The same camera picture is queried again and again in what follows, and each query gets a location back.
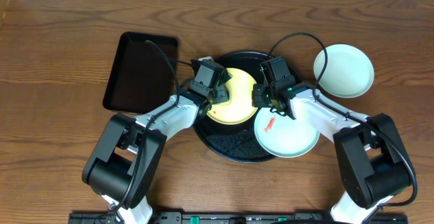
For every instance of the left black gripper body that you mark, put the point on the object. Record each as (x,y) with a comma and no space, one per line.
(221,93)

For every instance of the round black tray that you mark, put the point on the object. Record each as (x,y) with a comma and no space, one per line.
(236,142)

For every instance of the pale green plate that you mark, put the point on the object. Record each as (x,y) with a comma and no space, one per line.
(282,136)
(349,72)

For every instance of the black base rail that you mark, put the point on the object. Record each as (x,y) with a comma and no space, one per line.
(179,218)

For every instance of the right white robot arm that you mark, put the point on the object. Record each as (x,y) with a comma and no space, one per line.
(373,163)

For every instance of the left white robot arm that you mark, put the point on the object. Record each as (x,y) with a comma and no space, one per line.
(125,159)

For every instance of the black rectangular tray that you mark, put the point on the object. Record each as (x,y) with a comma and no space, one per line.
(140,79)

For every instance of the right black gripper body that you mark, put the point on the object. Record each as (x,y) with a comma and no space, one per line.
(262,96)

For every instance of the yellow plate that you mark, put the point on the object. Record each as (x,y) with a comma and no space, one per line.
(238,108)

